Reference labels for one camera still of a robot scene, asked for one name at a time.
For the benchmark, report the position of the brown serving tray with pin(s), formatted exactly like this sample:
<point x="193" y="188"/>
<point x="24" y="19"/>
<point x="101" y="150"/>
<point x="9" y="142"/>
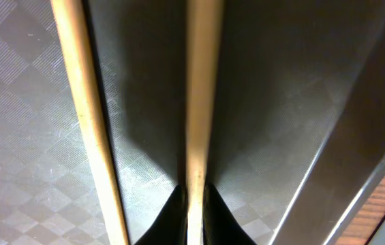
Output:
<point x="298" y="124"/>

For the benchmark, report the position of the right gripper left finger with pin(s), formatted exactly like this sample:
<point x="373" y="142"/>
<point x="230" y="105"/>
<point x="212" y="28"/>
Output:
<point x="170" y="226"/>

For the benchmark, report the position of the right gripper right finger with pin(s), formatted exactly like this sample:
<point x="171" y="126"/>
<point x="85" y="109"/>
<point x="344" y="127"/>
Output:
<point x="219" y="225"/>

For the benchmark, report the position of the wooden chopstick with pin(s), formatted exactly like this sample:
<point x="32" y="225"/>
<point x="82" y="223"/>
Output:
<point x="73" y="33"/>
<point x="203" y="38"/>

